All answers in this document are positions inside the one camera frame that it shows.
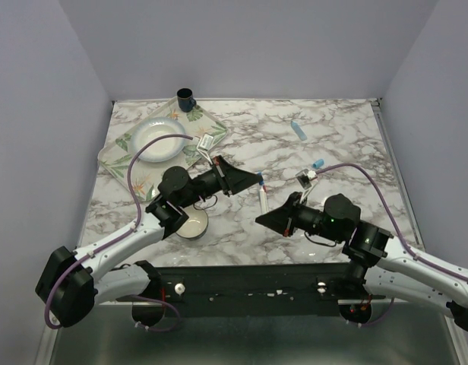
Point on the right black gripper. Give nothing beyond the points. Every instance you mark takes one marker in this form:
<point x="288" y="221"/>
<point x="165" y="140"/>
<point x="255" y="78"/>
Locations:
<point x="283" y="219"/>

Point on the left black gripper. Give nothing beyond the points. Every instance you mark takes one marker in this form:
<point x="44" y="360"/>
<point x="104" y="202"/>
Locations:
<point x="230" y="179"/>

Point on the small blue pen cap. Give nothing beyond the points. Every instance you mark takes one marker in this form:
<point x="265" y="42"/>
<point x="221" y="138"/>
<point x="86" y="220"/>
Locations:
<point x="261" y="179"/>

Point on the white marker blue tip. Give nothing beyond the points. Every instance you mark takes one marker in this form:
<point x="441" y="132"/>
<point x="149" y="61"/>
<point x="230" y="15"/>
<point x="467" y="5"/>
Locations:
<point x="263" y="200"/>

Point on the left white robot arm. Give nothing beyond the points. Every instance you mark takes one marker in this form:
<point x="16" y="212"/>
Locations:
<point x="74" y="282"/>

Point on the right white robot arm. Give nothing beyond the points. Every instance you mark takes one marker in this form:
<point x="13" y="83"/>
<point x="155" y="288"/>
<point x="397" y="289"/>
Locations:
<point x="379" y="263"/>

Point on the white dark-rimmed bowl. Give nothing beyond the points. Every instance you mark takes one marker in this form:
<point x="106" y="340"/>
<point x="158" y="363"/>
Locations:
<point x="195" y="226"/>

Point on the light blue marker cap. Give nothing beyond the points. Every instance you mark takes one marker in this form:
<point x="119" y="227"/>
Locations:
<point x="318" y="164"/>

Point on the light blue marker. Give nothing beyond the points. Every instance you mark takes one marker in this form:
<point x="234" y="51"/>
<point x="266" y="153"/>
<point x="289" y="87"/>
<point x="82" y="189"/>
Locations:
<point x="298" y="131"/>

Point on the dark blue mug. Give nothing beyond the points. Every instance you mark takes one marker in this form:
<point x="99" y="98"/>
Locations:
<point x="185" y="100"/>

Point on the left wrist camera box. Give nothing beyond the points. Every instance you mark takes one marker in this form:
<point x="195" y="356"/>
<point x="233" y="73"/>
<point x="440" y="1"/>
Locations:
<point x="205" y="142"/>

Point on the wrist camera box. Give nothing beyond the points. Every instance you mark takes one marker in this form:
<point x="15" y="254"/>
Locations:
<point x="307" y="180"/>
<point x="205" y="142"/>

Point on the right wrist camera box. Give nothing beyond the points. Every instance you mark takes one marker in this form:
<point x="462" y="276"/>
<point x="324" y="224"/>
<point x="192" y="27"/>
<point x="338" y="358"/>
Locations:
<point x="307" y="180"/>

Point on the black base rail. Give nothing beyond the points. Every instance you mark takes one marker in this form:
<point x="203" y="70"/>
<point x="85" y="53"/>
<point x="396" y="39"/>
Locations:
<point x="241" y="291"/>

